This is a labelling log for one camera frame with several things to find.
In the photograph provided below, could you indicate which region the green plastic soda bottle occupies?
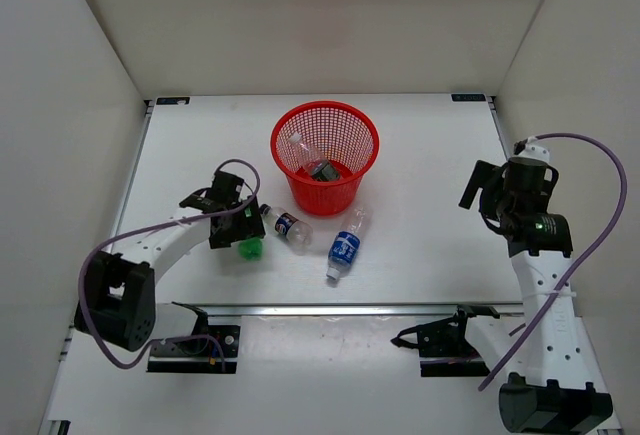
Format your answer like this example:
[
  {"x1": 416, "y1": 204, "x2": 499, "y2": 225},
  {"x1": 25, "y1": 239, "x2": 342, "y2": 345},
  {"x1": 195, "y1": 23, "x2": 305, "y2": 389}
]
[{"x1": 237, "y1": 237, "x2": 263, "y2": 261}]

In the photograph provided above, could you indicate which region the clear green-label water bottle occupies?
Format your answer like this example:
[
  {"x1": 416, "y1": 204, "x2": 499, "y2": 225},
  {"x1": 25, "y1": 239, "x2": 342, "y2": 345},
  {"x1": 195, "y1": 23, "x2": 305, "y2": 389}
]
[{"x1": 288, "y1": 132, "x2": 341, "y2": 182}]

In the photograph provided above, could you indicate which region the clear blue-label water bottle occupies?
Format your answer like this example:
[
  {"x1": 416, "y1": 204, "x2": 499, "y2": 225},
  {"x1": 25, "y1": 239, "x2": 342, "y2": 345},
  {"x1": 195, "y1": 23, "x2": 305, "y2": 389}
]
[{"x1": 326, "y1": 204, "x2": 372, "y2": 283}]

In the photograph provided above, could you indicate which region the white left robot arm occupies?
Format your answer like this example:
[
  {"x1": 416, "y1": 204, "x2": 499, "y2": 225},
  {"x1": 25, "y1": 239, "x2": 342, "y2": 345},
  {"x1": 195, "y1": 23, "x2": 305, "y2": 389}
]
[{"x1": 74, "y1": 167, "x2": 265, "y2": 368}]

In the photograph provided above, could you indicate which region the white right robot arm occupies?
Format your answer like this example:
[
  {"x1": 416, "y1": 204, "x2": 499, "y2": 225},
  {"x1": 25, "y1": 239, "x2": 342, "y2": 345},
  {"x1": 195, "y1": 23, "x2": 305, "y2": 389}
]
[{"x1": 449, "y1": 156, "x2": 613, "y2": 434}]

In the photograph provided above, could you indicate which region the red mesh plastic bin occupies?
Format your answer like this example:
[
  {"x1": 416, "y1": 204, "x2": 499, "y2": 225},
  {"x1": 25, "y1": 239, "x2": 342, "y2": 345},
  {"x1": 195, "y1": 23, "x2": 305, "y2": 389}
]
[{"x1": 270, "y1": 100, "x2": 379, "y2": 216}]

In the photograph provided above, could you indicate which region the clear Pepsi-label plastic bottle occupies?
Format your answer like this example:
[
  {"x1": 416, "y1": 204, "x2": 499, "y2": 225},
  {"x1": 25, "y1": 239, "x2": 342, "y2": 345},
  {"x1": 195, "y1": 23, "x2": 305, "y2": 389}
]
[{"x1": 259, "y1": 204, "x2": 313, "y2": 250}]

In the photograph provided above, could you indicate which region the blue sticker right corner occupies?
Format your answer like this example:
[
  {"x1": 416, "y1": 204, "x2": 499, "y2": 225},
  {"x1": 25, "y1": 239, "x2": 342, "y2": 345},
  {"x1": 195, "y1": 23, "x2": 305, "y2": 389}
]
[{"x1": 451, "y1": 93, "x2": 486, "y2": 103}]

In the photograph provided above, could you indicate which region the blue sticker corner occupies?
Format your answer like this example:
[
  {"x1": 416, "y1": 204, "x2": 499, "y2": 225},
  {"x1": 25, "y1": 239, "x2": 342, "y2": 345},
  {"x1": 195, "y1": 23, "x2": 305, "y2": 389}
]
[
  {"x1": 155, "y1": 97, "x2": 190, "y2": 106},
  {"x1": 451, "y1": 93, "x2": 486, "y2": 103}
]

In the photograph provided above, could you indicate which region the blue sticker left corner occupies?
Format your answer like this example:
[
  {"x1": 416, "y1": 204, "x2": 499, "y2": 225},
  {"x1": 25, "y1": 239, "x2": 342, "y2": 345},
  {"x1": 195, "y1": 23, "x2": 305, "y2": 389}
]
[{"x1": 155, "y1": 97, "x2": 190, "y2": 106}]

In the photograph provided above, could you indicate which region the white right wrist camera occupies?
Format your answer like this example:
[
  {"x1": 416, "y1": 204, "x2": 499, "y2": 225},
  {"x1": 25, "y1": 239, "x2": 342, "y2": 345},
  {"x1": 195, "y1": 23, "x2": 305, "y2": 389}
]
[{"x1": 513, "y1": 137, "x2": 551, "y2": 164}]

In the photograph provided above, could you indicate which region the aluminium front table rail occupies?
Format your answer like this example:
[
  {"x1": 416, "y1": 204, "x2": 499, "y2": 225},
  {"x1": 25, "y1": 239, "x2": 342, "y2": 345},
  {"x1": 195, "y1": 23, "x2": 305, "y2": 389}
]
[{"x1": 137, "y1": 302, "x2": 526, "y2": 317}]

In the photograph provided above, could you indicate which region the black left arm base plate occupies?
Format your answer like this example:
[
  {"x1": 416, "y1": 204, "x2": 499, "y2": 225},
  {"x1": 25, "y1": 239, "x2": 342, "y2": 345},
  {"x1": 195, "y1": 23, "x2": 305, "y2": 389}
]
[{"x1": 146, "y1": 317, "x2": 241, "y2": 375}]

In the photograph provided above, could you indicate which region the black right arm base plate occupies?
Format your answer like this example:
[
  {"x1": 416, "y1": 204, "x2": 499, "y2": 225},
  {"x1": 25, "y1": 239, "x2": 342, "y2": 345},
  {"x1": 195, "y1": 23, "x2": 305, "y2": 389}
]
[{"x1": 390, "y1": 305, "x2": 500, "y2": 378}]

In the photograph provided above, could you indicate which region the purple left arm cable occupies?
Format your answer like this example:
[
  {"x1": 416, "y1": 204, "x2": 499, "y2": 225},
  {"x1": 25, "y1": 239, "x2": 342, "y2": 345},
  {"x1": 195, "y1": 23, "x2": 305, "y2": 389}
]
[{"x1": 78, "y1": 158, "x2": 261, "y2": 370}]

